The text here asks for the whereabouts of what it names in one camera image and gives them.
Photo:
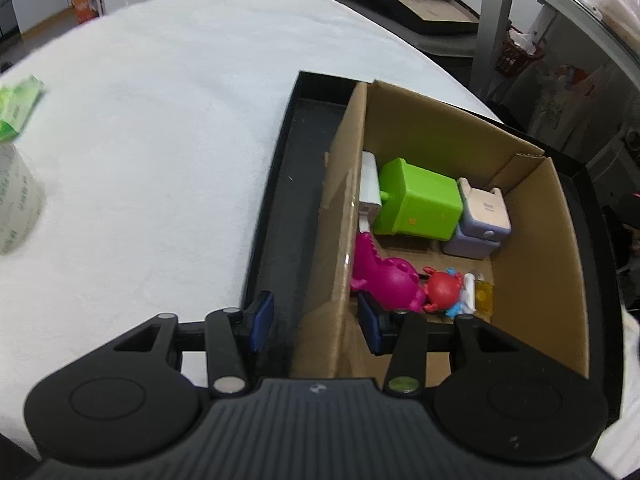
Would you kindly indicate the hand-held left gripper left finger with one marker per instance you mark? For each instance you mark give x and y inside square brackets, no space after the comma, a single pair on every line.
[262,320]

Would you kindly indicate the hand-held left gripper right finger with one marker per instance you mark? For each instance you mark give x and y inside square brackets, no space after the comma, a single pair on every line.
[369,325]

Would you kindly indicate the pink toy figure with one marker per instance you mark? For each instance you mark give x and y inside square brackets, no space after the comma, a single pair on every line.
[390,280]

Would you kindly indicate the black tray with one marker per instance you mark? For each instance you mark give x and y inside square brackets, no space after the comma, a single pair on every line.
[300,210]

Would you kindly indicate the white plastic block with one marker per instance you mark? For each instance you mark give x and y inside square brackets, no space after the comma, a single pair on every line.
[371,180]

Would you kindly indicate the cardboard box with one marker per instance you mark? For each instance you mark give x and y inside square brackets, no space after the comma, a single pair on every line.
[540,260]

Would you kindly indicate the red toy crab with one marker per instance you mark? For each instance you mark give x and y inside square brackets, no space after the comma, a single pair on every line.
[442,287]

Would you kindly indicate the blue and white small figure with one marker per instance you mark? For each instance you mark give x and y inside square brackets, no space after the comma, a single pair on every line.
[467,295]

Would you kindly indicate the yellow translucent small block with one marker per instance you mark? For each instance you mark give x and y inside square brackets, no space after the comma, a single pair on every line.
[484,300]

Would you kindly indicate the lime green toy block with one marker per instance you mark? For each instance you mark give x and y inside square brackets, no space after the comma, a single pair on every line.
[420,200]

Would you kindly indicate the clear plastic cup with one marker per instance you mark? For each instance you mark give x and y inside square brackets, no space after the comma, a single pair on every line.
[15,200]

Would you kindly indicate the grey chair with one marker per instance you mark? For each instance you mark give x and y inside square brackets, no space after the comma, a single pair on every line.
[440,45]

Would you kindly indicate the white tote bag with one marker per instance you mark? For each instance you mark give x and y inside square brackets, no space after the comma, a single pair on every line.
[560,105]

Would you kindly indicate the orange plastic basket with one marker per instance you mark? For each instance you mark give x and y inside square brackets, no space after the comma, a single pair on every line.
[515,62]

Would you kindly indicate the glass-topped desk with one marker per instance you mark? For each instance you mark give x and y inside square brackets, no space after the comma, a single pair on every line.
[492,35]

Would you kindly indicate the green tissue packet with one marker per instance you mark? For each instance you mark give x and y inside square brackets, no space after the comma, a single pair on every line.
[15,110]

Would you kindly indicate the orange box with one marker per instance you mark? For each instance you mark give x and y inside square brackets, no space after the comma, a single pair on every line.
[84,7]

